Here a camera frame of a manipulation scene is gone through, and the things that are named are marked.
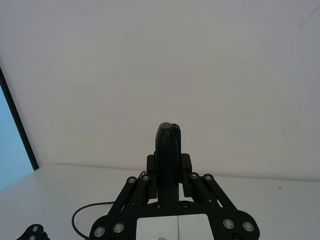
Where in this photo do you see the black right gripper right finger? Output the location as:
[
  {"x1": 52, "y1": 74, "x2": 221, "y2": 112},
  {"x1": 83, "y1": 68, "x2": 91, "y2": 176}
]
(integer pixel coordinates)
[{"x1": 181, "y1": 153, "x2": 261, "y2": 240}]

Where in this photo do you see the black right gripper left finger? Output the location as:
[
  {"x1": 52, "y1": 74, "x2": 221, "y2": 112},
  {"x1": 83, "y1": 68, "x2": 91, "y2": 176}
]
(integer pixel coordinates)
[{"x1": 89, "y1": 153, "x2": 158, "y2": 240}]

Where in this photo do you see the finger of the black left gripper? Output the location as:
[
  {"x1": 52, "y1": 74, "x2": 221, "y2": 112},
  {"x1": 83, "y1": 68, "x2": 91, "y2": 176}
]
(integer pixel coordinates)
[{"x1": 16, "y1": 223, "x2": 49, "y2": 240}]

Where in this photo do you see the black corded tool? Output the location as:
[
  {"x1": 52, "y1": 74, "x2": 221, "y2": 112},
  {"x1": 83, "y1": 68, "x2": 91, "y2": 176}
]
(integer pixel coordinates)
[{"x1": 71, "y1": 121, "x2": 183, "y2": 239}]

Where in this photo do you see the white table cloth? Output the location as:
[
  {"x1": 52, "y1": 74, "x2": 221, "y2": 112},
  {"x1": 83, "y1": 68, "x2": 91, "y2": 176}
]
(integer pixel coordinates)
[{"x1": 0, "y1": 162, "x2": 320, "y2": 240}]

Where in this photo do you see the black-framed blue panel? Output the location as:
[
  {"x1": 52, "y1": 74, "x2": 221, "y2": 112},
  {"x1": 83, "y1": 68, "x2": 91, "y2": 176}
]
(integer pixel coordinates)
[{"x1": 0, "y1": 64, "x2": 40, "y2": 192}]

